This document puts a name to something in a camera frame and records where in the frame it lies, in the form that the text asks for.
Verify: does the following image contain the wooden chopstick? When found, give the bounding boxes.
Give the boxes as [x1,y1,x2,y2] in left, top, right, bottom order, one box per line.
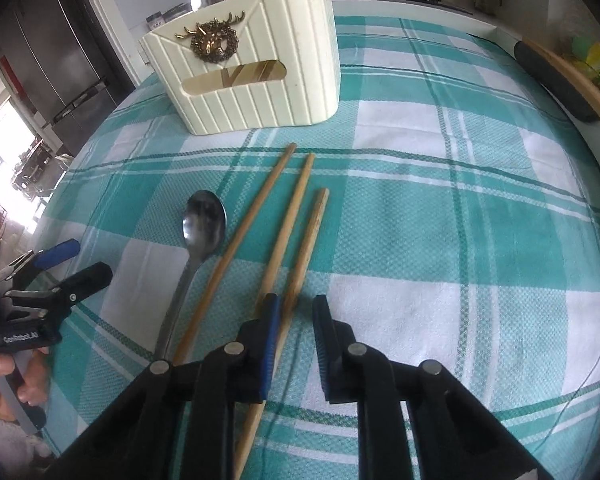
[279,187,330,321]
[232,153,316,480]
[172,143,297,365]

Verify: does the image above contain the person's left hand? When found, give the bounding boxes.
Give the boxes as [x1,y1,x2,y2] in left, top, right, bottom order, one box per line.
[0,346,52,424]

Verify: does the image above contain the teal plaid tablecloth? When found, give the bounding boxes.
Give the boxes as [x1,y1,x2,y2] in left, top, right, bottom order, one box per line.
[35,16,600,479]

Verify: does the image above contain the grey refrigerator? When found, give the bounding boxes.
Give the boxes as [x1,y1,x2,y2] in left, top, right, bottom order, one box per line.
[0,0,134,156]

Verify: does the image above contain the spice jar rack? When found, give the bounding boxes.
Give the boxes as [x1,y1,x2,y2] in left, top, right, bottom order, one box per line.
[146,3,190,30]

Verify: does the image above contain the cream utensil holder box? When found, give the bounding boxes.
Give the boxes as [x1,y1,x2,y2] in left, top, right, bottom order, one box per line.
[140,0,340,136]

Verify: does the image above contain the wooden cutting board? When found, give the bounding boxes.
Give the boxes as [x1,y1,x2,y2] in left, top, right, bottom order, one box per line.
[514,38,600,122]

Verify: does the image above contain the yellow green plastic bag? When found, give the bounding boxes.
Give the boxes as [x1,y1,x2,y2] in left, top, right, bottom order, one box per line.
[566,36,600,90]

